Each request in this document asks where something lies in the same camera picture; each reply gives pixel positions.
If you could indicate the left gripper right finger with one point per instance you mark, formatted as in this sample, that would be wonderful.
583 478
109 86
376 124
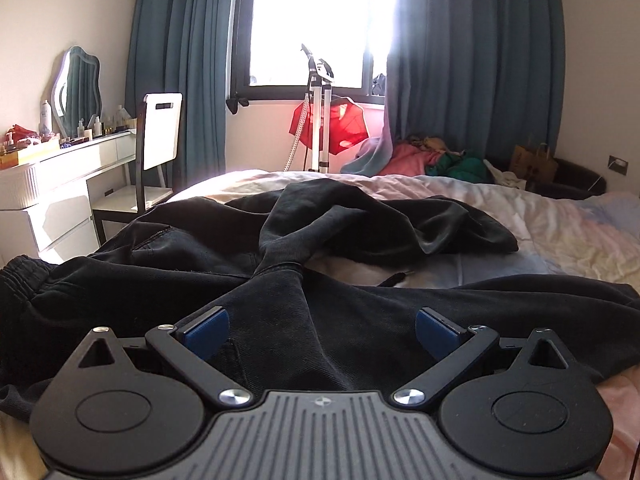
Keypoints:
457 352

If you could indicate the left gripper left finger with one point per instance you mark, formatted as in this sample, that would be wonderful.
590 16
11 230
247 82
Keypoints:
188 346

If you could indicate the black sweatpants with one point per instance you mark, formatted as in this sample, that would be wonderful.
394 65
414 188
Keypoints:
293 327

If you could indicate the pile of colourful clothes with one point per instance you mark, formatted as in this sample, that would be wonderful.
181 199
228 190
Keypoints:
431 157

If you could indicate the pastel bed sheet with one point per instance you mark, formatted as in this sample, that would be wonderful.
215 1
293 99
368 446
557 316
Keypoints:
596 239

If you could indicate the brown paper bag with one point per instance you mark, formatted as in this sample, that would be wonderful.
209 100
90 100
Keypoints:
534 164

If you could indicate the white vanity desk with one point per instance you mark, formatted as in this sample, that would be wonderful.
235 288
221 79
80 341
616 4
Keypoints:
45 204

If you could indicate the black bedside seat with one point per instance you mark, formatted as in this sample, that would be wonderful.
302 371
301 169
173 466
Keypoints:
571 182

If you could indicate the white chair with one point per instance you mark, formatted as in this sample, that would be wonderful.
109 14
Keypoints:
157 136

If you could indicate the red garment on stand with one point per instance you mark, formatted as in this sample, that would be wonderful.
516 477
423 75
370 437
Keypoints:
347 125

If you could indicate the wavy mirror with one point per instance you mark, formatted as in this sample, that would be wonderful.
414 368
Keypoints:
76 96

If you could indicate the white metal stand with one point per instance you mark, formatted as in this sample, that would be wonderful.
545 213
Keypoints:
317 109

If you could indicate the teal curtain right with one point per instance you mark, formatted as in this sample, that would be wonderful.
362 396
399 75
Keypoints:
483 75

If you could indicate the teal curtain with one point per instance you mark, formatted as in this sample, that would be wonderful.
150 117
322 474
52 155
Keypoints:
181 46
483 75

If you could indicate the teal curtain left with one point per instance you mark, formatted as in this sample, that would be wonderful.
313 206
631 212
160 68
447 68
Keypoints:
181 46

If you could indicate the wall socket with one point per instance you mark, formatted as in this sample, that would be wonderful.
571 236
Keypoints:
618 165

